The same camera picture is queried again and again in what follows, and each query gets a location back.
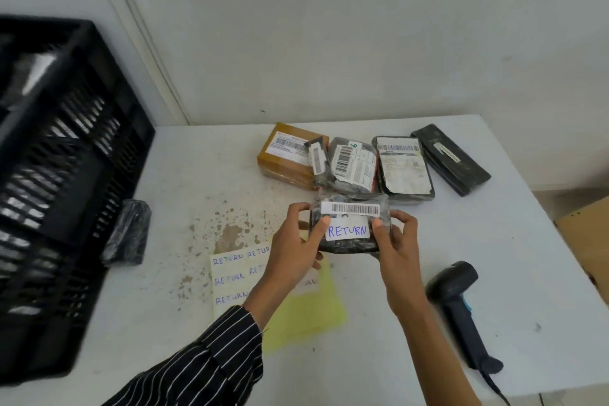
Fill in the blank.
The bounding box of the person's right hand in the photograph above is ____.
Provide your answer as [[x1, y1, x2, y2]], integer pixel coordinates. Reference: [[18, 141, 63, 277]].
[[371, 209, 432, 319]]

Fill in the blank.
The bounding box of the person's left hand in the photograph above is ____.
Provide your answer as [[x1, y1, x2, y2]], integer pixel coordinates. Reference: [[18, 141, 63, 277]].
[[257, 202, 331, 301]]

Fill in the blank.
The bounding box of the black plastic crate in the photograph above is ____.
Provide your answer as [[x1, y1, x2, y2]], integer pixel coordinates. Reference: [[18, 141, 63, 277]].
[[0, 15, 157, 386]]

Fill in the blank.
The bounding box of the flat black parcel, large label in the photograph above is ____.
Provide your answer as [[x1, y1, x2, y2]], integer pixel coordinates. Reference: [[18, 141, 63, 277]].
[[371, 135, 436, 205]]

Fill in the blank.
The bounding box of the black parcel with white label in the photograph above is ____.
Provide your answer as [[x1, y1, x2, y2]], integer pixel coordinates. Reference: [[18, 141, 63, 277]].
[[327, 136, 379, 195]]

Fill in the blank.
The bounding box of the brown cardboard box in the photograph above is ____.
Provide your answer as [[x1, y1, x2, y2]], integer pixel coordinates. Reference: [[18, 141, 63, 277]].
[[554, 195, 609, 305]]

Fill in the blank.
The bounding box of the yellow sheet of white stickers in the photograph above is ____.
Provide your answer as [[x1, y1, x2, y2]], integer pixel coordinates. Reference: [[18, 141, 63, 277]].
[[210, 238, 349, 355]]

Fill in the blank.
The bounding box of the black scanner cable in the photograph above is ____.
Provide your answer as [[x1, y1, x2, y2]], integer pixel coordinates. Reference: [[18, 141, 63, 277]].
[[480, 369, 513, 406]]

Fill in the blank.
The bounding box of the black parcel with handwritten sticker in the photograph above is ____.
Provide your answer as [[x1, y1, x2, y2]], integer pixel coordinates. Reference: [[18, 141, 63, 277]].
[[309, 193, 392, 257]]

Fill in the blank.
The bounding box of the person's right forearm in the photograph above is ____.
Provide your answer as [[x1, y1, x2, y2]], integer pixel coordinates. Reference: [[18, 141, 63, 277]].
[[388, 295, 482, 406]]

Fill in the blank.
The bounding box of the brown cardboard parcel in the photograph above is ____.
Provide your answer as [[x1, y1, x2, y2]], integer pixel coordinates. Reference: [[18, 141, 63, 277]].
[[257, 122, 330, 191]]

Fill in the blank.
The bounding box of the small black parcel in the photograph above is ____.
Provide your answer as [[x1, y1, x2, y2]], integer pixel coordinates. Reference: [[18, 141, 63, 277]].
[[304, 136, 335, 190]]

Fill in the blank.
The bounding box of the long black parcel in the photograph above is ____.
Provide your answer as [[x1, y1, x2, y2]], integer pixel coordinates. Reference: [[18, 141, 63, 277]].
[[410, 123, 492, 197]]

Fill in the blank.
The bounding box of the black barcode scanner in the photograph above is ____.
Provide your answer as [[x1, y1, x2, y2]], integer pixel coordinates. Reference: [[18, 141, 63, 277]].
[[424, 260, 504, 375]]

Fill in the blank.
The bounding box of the person's left forearm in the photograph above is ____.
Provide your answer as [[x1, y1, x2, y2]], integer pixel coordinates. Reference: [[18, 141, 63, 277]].
[[102, 279, 292, 406]]

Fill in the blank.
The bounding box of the plain black wrapped parcel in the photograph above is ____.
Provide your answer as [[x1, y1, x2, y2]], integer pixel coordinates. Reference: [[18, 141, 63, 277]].
[[100, 199, 152, 268]]

